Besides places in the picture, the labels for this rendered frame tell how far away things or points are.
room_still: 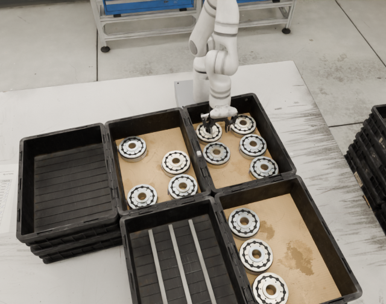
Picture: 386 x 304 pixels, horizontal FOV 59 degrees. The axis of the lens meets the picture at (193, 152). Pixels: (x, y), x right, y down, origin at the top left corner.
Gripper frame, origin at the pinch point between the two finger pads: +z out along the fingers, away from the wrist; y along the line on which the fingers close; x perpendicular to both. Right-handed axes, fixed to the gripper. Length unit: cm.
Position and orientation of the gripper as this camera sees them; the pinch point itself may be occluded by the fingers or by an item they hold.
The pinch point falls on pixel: (218, 129)
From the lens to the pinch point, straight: 131.3
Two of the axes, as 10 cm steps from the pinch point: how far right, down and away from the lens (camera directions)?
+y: -9.9, 1.3, -0.7
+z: 0.3, 6.2, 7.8
